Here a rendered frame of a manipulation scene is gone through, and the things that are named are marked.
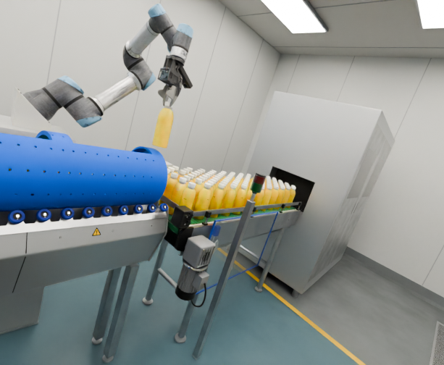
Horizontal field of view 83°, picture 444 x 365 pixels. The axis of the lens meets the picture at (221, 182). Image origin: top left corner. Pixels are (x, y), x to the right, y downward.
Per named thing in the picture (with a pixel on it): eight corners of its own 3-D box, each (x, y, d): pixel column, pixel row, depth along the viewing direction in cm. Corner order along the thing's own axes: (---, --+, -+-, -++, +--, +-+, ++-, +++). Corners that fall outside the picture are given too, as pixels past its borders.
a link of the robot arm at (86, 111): (61, 108, 135) (139, 61, 158) (82, 132, 141) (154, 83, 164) (64, 104, 125) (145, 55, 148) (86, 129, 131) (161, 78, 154)
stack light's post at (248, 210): (191, 355, 163) (246, 199, 141) (195, 352, 166) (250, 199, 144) (195, 360, 161) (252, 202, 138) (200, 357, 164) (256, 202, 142)
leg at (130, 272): (100, 357, 144) (125, 261, 131) (110, 352, 148) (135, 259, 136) (105, 365, 140) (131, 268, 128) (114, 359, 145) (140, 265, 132)
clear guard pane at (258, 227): (190, 295, 148) (215, 221, 138) (257, 264, 210) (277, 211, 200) (191, 295, 148) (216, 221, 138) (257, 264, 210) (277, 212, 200)
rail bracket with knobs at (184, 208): (166, 222, 128) (172, 204, 126) (177, 221, 133) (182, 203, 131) (179, 232, 122) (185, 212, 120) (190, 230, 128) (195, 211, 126)
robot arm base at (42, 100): (22, 94, 127) (40, 84, 130) (47, 119, 135) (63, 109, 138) (22, 94, 115) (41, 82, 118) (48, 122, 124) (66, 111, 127)
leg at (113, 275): (90, 339, 152) (112, 248, 139) (99, 334, 156) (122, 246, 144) (93, 346, 148) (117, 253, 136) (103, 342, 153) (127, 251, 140)
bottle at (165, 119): (169, 148, 121) (178, 109, 119) (156, 145, 116) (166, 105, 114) (161, 145, 126) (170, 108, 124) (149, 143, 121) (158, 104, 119)
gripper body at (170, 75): (156, 80, 114) (164, 54, 114) (170, 88, 122) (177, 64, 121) (167, 81, 110) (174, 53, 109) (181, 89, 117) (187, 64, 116)
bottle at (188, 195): (179, 214, 142) (188, 183, 138) (190, 219, 140) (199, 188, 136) (172, 216, 135) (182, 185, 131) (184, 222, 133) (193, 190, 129)
